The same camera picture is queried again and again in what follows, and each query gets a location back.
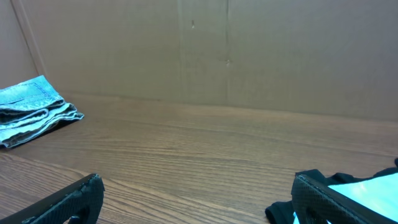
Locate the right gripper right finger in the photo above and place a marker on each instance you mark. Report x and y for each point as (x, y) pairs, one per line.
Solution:
(329, 202)

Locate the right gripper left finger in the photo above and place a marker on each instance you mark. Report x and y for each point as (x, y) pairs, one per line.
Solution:
(79, 202)

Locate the black garment under pile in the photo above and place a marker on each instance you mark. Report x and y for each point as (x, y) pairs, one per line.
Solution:
(283, 212)

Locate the light blue denim shorts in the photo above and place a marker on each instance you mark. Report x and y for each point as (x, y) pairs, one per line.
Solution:
(31, 108)

